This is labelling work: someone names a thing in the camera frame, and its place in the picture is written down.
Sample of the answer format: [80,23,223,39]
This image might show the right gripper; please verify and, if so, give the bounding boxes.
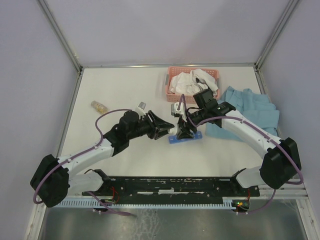
[176,107,208,139]

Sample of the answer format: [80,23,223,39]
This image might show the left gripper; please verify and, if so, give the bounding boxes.
[127,110,174,140]

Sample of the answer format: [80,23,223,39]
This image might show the blue weekly pill organizer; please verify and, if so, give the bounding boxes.
[168,131,203,145]

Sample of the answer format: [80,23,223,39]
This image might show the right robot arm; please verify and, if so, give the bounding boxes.
[171,89,304,196]

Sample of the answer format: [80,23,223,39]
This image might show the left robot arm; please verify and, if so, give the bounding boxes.
[30,109,175,208]

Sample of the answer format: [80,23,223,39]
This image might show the clear pill bottle yellow pills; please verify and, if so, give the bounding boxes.
[90,100,108,115]

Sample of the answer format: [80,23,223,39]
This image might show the white cloth in basket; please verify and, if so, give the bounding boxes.
[168,68,219,97]

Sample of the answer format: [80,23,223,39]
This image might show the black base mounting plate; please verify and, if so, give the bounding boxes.
[93,176,260,205]

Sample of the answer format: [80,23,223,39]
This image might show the pink plastic basket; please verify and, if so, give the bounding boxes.
[165,66,221,104]

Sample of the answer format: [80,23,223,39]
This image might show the light blue cloth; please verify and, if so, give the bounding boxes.
[217,86,280,136]

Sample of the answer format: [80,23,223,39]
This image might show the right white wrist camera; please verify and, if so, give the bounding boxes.
[171,102,187,120]

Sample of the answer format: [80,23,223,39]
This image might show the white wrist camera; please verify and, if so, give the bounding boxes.
[134,101,146,117]
[171,102,187,120]

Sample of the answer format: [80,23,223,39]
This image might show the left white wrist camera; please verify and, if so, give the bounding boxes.
[134,101,146,117]

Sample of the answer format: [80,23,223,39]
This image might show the white slotted cable duct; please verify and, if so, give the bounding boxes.
[57,197,239,209]

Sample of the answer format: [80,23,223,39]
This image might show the aluminium front rail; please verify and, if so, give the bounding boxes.
[36,177,308,200]

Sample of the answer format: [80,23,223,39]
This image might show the left aluminium frame post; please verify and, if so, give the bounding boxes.
[36,0,83,73]

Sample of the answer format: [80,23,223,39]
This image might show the aluminium frame post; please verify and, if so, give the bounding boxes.
[36,0,83,73]
[255,0,301,72]

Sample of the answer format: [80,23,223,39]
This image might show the right aluminium frame post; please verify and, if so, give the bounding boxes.
[255,0,301,72]

